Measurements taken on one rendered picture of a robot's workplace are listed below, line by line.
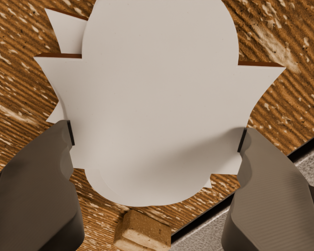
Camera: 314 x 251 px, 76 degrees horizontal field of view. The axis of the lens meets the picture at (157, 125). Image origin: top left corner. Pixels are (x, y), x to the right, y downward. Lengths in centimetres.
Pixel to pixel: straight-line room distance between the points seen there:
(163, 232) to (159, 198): 10
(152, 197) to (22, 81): 13
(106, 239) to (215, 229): 15
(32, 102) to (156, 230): 18
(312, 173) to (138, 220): 20
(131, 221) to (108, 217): 4
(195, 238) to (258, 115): 22
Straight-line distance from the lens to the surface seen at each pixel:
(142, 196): 16
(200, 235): 34
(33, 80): 18
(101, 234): 30
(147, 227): 25
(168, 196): 16
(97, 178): 17
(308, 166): 28
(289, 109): 19
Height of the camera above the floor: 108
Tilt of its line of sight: 59 degrees down
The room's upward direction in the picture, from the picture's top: 178 degrees counter-clockwise
